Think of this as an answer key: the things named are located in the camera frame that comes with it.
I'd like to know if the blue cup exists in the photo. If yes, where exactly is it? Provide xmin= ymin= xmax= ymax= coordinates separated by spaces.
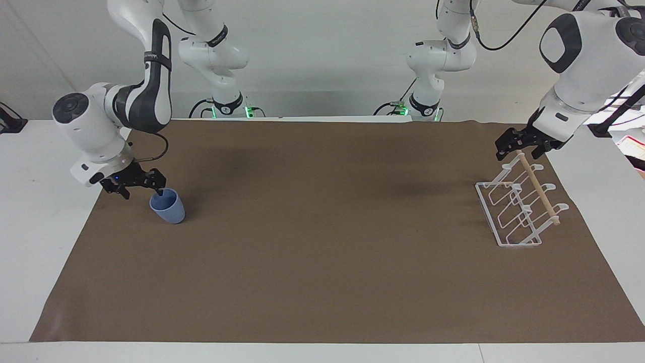
xmin=149 ymin=188 xmax=186 ymax=225

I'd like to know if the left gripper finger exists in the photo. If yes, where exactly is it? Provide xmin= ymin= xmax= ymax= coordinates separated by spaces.
xmin=495 ymin=128 xmax=526 ymax=162
xmin=527 ymin=139 xmax=554 ymax=160

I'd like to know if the black stand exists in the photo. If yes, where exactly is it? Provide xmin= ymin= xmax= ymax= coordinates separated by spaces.
xmin=0 ymin=102 xmax=29 ymax=135
xmin=587 ymin=83 xmax=645 ymax=139

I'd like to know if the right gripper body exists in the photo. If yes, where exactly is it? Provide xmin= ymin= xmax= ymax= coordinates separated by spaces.
xmin=99 ymin=162 xmax=148 ymax=200

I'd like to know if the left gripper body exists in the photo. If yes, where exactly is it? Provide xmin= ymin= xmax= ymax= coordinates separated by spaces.
xmin=522 ymin=123 xmax=568 ymax=151

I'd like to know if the white wire cup holder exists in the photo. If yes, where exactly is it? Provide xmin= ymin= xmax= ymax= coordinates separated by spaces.
xmin=475 ymin=149 xmax=570 ymax=248

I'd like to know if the black cable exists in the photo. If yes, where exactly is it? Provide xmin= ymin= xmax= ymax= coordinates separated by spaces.
xmin=469 ymin=0 xmax=550 ymax=52
xmin=188 ymin=98 xmax=217 ymax=119
xmin=161 ymin=12 xmax=197 ymax=37
xmin=373 ymin=77 xmax=419 ymax=116
xmin=132 ymin=131 xmax=169 ymax=163

